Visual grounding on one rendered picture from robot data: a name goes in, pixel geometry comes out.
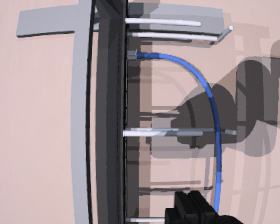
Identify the blue cable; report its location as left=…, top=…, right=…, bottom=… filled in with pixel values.
left=149, top=52, right=222, bottom=213

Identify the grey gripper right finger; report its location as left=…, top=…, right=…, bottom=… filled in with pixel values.
left=187, top=190, right=243, bottom=224

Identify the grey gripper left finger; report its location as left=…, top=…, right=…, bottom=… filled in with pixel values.
left=164, top=191, right=199, bottom=224

